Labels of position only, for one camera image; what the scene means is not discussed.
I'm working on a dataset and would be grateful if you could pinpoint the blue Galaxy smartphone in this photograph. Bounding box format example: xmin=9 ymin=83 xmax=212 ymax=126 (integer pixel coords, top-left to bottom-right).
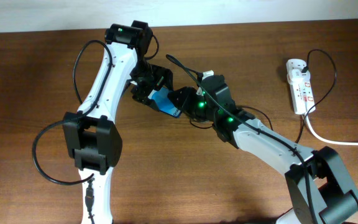
xmin=149 ymin=87 xmax=181 ymax=118

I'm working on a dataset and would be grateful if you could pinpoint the black USB charging cable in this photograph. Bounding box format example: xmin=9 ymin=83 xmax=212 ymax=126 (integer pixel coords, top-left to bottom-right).
xmin=188 ymin=49 xmax=337 ymax=144

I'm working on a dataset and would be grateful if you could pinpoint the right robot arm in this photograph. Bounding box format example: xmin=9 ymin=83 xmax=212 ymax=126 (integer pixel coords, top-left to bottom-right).
xmin=168 ymin=75 xmax=358 ymax=224

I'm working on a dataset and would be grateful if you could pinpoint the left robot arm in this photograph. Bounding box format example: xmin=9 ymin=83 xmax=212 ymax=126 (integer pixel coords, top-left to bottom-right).
xmin=63 ymin=21 xmax=173 ymax=223

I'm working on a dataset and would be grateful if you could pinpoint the white power strip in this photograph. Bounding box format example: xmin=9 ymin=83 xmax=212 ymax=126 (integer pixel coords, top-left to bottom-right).
xmin=286 ymin=58 xmax=315 ymax=115

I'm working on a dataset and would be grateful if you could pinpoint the right camera black cable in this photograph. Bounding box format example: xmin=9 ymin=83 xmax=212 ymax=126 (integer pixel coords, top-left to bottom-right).
xmin=165 ymin=54 xmax=319 ymax=224

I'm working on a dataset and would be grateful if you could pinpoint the camera black cable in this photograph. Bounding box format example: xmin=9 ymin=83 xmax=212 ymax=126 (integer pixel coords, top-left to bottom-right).
xmin=165 ymin=54 xmax=319 ymax=224
xmin=31 ymin=34 xmax=160 ymax=224

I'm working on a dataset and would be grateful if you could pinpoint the white USB wall charger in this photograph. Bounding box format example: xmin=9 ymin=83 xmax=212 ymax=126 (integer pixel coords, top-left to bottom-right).
xmin=287 ymin=68 xmax=310 ymax=85

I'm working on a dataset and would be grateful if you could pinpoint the white power strip cord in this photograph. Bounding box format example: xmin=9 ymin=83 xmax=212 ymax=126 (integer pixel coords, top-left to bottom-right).
xmin=303 ymin=113 xmax=358 ymax=148

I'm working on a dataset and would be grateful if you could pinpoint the left camera black cable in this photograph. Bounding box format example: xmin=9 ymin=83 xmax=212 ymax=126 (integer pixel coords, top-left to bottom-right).
xmin=31 ymin=34 xmax=160 ymax=224

